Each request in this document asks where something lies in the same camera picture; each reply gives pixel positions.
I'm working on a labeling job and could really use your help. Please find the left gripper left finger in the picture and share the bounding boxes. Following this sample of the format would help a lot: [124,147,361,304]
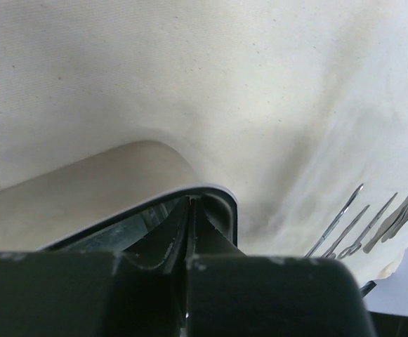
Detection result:
[0,198,191,336]

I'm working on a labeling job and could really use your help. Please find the beige surgical wrap cloth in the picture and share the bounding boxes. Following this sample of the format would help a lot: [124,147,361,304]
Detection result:
[0,0,408,282]

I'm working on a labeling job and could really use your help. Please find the steel instrument tray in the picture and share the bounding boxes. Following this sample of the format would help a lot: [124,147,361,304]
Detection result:
[37,184,237,252]

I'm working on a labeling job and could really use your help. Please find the steel surgical scissors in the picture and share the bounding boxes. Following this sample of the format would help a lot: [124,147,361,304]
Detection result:
[305,183,364,258]

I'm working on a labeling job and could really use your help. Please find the steel tweezers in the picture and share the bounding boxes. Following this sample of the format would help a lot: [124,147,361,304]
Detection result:
[362,195,408,254]
[381,203,408,243]

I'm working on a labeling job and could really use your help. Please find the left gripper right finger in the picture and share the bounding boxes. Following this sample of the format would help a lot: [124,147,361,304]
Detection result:
[186,201,376,336]

